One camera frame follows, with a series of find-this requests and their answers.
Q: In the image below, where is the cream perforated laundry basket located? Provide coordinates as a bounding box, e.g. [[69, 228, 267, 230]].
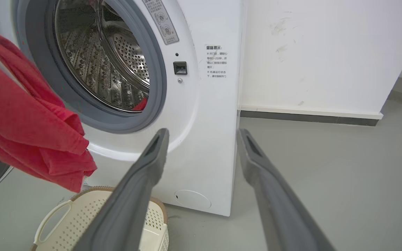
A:
[[30, 186, 170, 251]]

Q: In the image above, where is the white front-load washing machine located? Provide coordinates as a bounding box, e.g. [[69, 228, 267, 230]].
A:
[[0, 0, 247, 217]]

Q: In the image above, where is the red garment inside drum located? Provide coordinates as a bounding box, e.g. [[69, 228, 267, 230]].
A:
[[131, 97, 149, 112]]

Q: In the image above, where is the red cloth garment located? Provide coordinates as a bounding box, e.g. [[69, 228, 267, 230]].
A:
[[0, 24, 97, 193]]

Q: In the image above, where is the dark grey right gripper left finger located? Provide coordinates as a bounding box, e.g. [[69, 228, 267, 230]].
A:
[[73, 128, 170, 251]]

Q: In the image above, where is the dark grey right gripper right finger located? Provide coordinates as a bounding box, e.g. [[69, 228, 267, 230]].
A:
[[238, 128, 336, 251]]

